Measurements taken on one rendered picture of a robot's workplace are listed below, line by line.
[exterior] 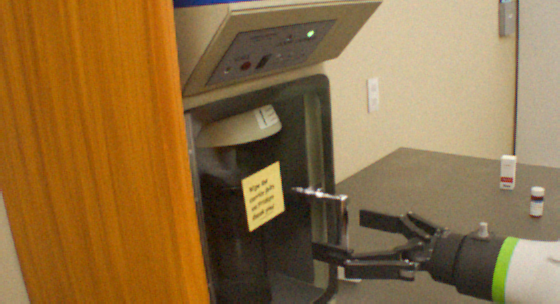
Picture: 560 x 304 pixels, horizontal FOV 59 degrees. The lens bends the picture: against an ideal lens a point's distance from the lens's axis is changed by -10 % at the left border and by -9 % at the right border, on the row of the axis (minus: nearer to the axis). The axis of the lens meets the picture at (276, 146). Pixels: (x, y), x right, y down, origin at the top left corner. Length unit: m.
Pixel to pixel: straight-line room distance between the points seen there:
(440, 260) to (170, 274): 0.37
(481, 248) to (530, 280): 0.08
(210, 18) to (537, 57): 3.16
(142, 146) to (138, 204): 0.07
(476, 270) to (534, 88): 2.96
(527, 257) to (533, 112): 2.98
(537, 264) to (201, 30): 0.49
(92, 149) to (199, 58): 0.17
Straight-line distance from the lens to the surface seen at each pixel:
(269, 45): 0.65
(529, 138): 3.72
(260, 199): 0.75
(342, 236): 0.86
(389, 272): 0.75
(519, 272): 0.71
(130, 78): 0.54
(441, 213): 1.45
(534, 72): 3.62
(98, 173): 0.64
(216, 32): 0.55
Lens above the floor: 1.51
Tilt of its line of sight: 16 degrees down
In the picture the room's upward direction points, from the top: 5 degrees counter-clockwise
